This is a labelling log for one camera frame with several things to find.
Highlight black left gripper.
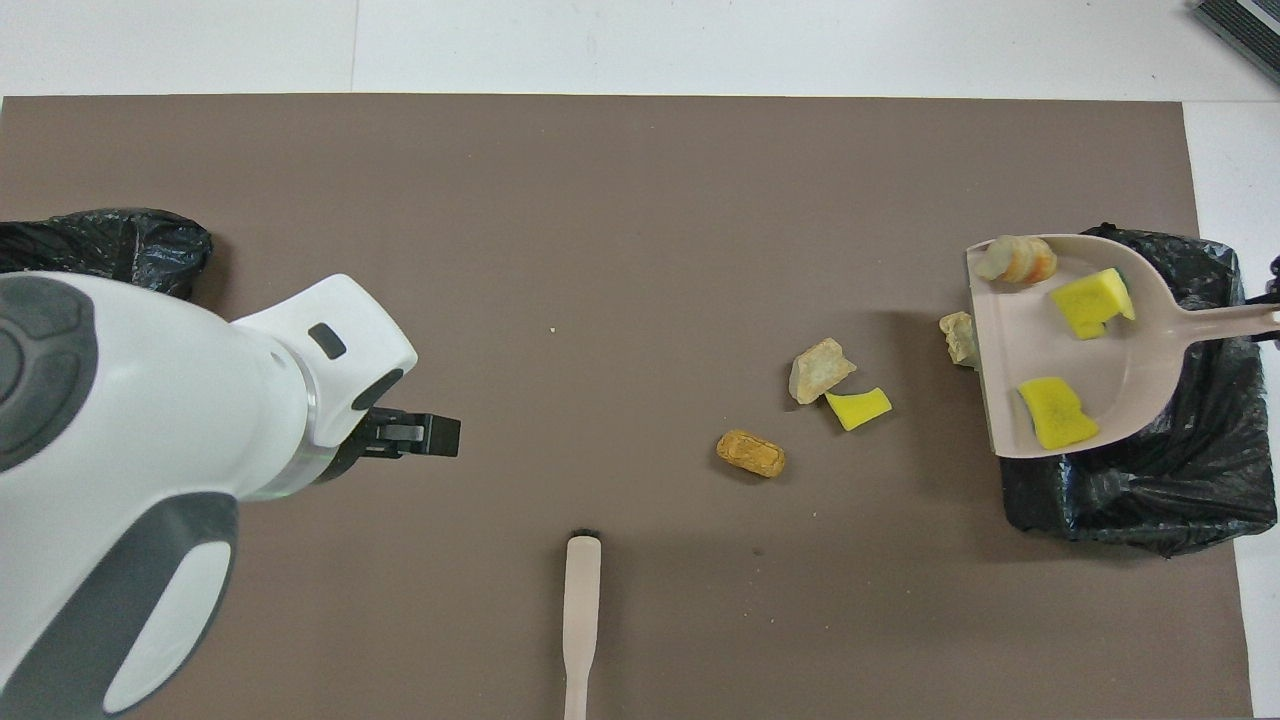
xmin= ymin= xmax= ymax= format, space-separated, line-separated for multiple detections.
xmin=317 ymin=369 xmax=462 ymax=484

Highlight beige plastic dustpan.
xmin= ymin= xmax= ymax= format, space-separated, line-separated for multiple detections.
xmin=965 ymin=233 xmax=1280 ymax=461

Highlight yellow sponge with green pad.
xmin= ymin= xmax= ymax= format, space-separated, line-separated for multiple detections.
xmin=1048 ymin=266 xmax=1138 ymax=341

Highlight plain yellow sponge piece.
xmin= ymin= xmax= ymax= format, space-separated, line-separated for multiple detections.
xmin=1017 ymin=376 xmax=1101 ymax=451

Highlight beige brush with black bristles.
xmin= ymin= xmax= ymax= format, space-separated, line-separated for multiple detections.
xmin=562 ymin=528 xmax=604 ymax=720

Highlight pale striped croissant piece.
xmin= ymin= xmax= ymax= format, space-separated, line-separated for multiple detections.
xmin=975 ymin=235 xmax=1058 ymax=285

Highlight brown bread roll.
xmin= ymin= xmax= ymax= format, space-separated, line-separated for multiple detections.
xmin=715 ymin=429 xmax=787 ymax=479

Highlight yellowish bread chunk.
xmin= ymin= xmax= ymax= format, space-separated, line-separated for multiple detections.
xmin=938 ymin=311 xmax=979 ymax=367

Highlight pale orange-tinged bread chunk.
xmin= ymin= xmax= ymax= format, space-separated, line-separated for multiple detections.
xmin=788 ymin=337 xmax=858 ymax=406

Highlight yellow sponge wedge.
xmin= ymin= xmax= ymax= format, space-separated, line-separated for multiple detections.
xmin=824 ymin=387 xmax=893 ymax=433

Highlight bin lined with black bag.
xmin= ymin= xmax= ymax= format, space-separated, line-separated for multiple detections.
xmin=1000 ymin=222 xmax=1280 ymax=559
xmin=0 ymin=208 xmax=214 ymax=301

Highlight grey ribbed panel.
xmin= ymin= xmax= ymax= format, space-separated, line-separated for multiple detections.
xmin=1193 ymin=0 xmax=1280 ymax=87

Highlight brown table mat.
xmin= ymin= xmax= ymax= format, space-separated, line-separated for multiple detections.
xmin=0 ymin=95 xmax=1256 ymax=720

